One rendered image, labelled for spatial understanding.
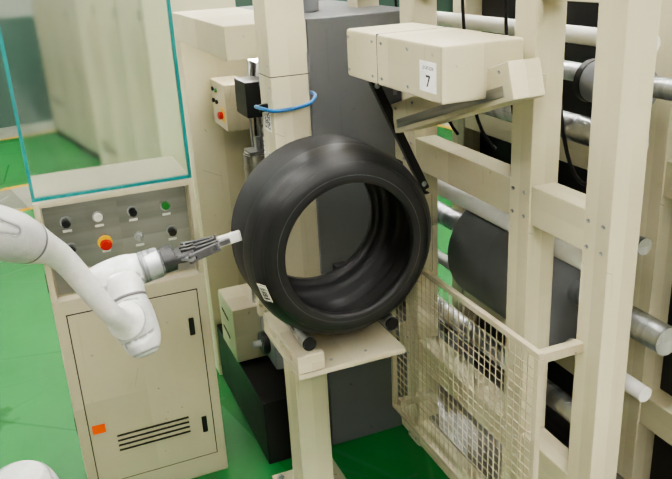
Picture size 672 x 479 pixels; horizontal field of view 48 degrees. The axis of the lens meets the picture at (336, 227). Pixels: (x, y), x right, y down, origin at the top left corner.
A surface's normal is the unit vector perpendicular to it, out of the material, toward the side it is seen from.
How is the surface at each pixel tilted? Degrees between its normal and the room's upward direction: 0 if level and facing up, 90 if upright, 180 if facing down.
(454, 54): 90
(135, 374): 90
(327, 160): 43
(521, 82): 72
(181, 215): 90
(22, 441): 0
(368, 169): 80
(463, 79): 90
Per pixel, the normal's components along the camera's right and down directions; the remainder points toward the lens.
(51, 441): -0.05, -0.94
